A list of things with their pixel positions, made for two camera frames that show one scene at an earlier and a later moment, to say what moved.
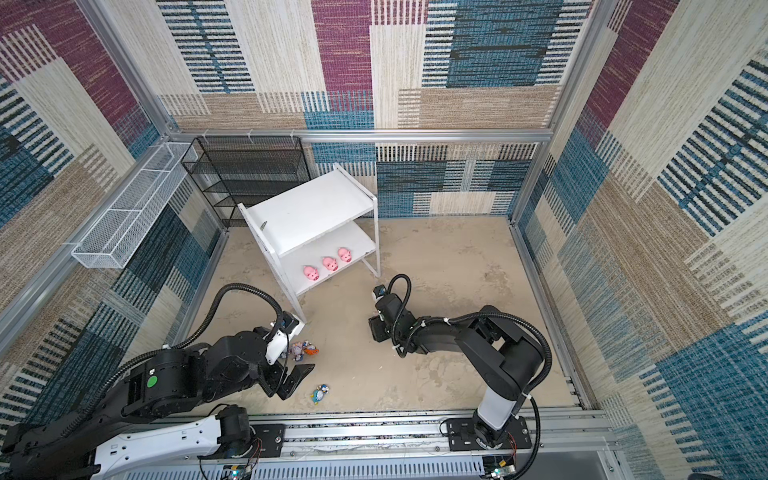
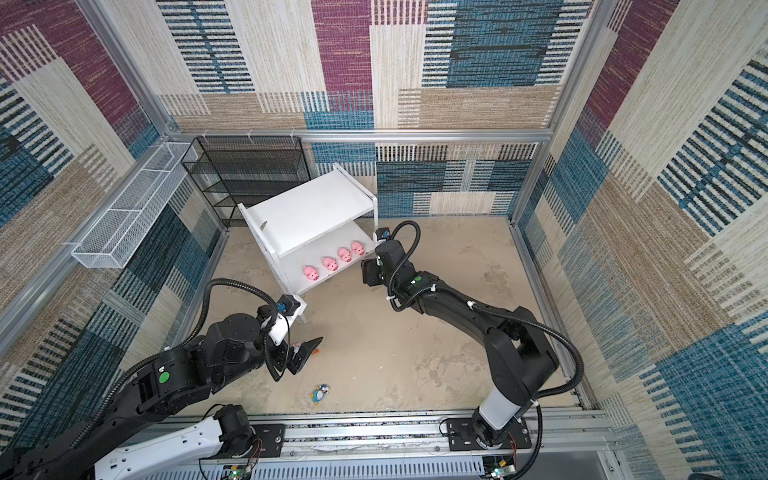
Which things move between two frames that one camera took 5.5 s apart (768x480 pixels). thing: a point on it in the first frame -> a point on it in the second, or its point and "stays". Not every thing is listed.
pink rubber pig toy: [330, 263] stays
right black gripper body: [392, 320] -> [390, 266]
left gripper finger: [293, 379] -> [303, 354]
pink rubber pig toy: [344, 254] stays
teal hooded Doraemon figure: [317, 395] stays
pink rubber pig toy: [311, 273] stays
